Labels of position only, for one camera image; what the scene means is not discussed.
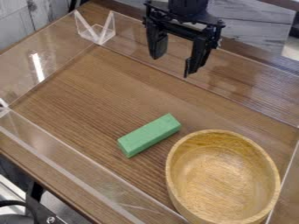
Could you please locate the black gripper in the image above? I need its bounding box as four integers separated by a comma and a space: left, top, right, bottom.
144, 0, 225, 78

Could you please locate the black table leg bracket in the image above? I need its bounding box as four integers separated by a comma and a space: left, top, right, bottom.
25, 181, 66, 224

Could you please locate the brown wooden bowl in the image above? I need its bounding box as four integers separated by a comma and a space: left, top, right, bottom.
164, 129, 280, 224

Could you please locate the clear acrylic tray wall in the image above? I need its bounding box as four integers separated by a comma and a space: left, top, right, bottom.
0, 99, 188, 224

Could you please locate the clear acrylic corner bracket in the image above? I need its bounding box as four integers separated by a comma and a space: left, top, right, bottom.
73, 10, 116, 46

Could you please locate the green rectangular block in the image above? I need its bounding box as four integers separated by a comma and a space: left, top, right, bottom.
116, 114, 181, 158

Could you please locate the black cable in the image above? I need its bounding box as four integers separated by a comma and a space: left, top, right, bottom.
0, 199, 33, 217

